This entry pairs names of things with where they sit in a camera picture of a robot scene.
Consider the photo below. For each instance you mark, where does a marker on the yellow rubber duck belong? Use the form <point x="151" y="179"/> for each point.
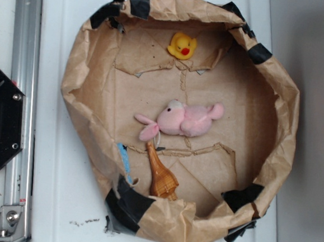
<point x="182" y="46"/>

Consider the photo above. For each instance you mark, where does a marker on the metal corner bracket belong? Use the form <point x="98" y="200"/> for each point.
<point x="12" y="223"/>

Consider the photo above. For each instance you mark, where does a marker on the blue sponge strip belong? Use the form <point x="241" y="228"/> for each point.
<point x="125" y="161"/>

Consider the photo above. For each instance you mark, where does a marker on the brown paper bag bin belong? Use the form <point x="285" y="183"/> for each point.
<point x="120" y="66"/>

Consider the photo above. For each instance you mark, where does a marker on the brown wooden vase toy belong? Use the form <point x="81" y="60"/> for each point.
<point x="164" y="182"/>

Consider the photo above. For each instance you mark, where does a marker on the pink plush bunny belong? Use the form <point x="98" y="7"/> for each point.
<point x="180" y="119"/>

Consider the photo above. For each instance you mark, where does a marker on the aluminium extrusion rail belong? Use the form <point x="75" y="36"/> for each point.
<point x="25" y="66"/>

